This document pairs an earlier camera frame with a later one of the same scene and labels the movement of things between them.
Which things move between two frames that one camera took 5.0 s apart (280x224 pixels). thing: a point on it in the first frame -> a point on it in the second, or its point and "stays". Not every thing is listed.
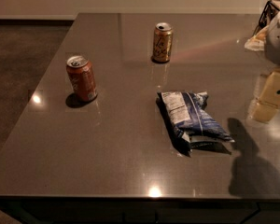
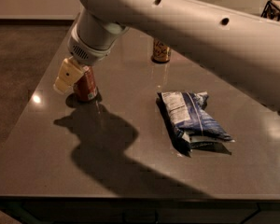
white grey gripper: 278,39 -> 86,52
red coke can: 82,77 stays
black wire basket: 269,11 stays
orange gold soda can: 162,40 stays
